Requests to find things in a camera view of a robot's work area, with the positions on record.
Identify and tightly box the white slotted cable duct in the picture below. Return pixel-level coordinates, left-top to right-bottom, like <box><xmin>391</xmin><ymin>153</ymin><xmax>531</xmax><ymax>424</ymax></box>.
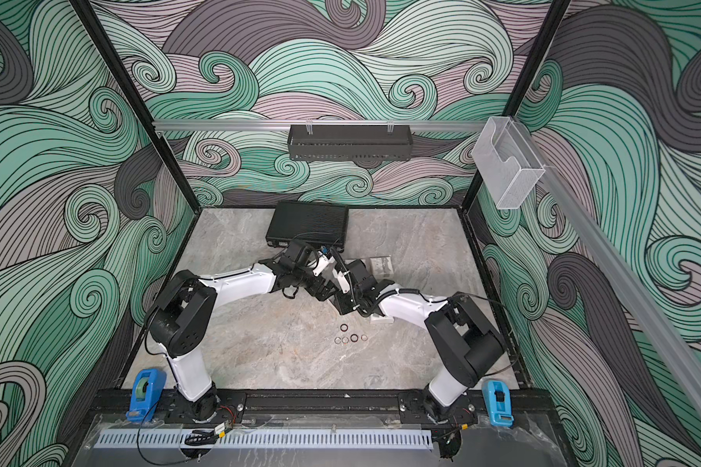
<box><xmin>93</xmin><ymin>429</ymin><xmax>433</xmax><ymax>451</ymax></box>

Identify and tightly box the black wall shelf tray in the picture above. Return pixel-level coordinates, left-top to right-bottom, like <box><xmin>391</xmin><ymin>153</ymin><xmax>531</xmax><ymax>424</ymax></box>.
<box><xmin>287</xmin><ymin>124</ymin><xmax>414</xmax><ymax>162</ymax></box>

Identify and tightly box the aluminium wall rail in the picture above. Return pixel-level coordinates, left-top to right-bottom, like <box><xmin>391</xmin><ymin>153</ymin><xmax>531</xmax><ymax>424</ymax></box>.
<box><xmin>153</xmin><ymin>119</ymin><xmax>492</xmax><ymax>134</ymax></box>

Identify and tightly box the clear plastic wall holder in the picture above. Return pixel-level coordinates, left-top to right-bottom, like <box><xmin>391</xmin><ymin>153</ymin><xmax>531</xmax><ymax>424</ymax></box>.
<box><xmin>470</xmin><ymin>117</ymin><xmax>545</xmax><ymax>210</ymax></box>

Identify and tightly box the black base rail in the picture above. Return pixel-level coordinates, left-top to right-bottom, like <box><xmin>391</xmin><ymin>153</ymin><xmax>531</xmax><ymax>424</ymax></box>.
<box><xmin>89</xmin><ymin>389</ymin><xmax>557</xmax><ymax>426</ymax></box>

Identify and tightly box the blue tape dispenser right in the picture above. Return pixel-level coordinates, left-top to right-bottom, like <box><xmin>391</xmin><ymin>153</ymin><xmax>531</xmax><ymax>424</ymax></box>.
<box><xmin>481</xmin><ymin>379</ymin><xmax>514</xmax><ymax>428</ymax></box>

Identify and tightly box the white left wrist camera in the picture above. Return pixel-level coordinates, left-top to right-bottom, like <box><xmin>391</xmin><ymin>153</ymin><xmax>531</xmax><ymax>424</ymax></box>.
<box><xmin>313</xmin><ymin>248</ymin><xmax>341</xmax><ymax>278</ymax></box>

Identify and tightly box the white gift box lid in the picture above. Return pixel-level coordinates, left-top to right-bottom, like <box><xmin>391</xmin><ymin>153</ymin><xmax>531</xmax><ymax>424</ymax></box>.
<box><xmin>370</xmin><ymin>256</ymin><xmax>395</xmax><ymax>279</ymax></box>

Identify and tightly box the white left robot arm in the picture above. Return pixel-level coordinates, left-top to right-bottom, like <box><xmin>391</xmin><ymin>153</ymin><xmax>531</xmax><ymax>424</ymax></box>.
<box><xmin>144</xmin><ymin>239</ymin><xmax>342</xmax><ymax>423</ymax></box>

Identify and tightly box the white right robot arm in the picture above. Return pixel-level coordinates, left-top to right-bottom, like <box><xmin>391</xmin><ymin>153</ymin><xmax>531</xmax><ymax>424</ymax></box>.
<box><xmin>329</xmin><ymin>248</ymin><xmax>505</xmax><ymax>422</ymax></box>

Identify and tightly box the black corner frame post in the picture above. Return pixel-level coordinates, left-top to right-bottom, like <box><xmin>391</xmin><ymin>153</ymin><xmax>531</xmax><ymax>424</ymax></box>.
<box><xmin>69</xmin><ymin>0</ymin><xmax>202</xmax><ymax>215</ymax></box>

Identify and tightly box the small white bow gift box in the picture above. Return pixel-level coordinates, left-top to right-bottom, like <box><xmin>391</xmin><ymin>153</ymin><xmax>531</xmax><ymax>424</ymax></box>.
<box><xmin>369</xmin><ymin>314</ymin><xmax>395</xmax><ymax>324</ymax></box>

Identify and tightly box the black ribbed hard case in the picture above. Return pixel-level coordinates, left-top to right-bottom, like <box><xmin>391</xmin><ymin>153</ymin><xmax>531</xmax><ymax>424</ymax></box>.
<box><xmin>265</xmin><ymin>200</ymin><xmax>350</xmax><ymax>252</ymax></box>

